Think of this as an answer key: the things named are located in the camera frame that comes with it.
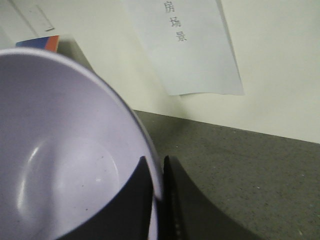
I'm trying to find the white wall fixture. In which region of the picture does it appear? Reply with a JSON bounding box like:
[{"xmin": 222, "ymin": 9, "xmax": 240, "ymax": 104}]
[{"xmin": 0, "ymin": 0, "xmax": 55, "ymax": 37}]

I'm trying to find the purple plastic bowl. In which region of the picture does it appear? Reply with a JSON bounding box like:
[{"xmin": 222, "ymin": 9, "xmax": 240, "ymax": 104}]
[{"xmin": 0, "ymin": 47, "xmax": 164, "ymax": 240}]

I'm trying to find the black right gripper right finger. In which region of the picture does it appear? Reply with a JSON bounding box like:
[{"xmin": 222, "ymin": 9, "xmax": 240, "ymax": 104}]
[{"xmin": 158, "ymin": 155, "xmax": 260, "ymax": 240}]

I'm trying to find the white paper sheet on wall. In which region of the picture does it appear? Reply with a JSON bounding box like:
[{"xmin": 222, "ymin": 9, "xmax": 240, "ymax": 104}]
[{"xmin": 123, "ymin": 0, "xmax": 244, "ymax": 96}]

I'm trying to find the blue orange box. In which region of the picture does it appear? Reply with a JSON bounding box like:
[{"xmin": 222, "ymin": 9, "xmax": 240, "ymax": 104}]
[{"xmin": 15, "ymin": 35, "xmax": 60, "ymax": 52}]

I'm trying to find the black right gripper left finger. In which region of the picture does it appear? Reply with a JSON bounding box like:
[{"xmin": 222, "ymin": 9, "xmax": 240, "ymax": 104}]
[{"xmin": 60, "ymin": 156, "xmax": 153, "ymax": 240}]

